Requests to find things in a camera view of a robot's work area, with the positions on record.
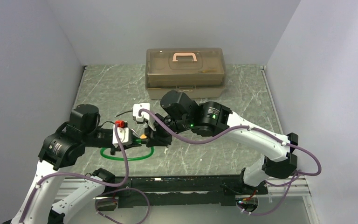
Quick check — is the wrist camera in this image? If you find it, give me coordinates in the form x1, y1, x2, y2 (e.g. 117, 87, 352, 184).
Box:
112, 120, 133, 144
132, 103, 156, 131

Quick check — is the aluminium extrusion rail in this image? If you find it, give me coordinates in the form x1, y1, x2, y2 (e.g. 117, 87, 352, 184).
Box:
265, 176, 310, 197

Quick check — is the green cable lock loop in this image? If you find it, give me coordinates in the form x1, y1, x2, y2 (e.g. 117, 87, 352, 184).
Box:
100, 139, 155, 162

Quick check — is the pink toolbox handle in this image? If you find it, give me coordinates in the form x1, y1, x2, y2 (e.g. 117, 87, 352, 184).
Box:
172, 52, 198, 63

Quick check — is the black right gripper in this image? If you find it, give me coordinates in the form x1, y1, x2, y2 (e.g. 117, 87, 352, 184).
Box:
145, 112, 193, 147

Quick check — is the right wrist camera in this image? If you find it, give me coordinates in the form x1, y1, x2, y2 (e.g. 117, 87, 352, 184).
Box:
132, 103, 156, 131

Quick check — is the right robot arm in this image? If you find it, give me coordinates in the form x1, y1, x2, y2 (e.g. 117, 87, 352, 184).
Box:
133, 90, 297, 194

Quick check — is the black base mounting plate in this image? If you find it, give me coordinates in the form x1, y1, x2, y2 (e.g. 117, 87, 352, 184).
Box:
95, 175, 268, 211

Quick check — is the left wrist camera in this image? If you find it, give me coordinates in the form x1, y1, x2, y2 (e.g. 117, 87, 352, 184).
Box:
112, 120, 133, 144

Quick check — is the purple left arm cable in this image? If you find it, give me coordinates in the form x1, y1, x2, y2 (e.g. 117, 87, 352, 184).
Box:
18, 123, 151, 224

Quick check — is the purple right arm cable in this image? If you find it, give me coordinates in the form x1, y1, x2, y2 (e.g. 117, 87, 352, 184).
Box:
138, 108, 322, 217

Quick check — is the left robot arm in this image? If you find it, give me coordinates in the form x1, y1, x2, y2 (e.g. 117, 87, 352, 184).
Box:
9, 104, 141, 224

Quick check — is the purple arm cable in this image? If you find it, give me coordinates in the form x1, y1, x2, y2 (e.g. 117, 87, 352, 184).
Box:
138, 108, 322, 217
18, 123, 151, 224

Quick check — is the translucent brown plastic toolbox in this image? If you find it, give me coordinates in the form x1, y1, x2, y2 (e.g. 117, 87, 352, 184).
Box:
145, 48, 227, 99

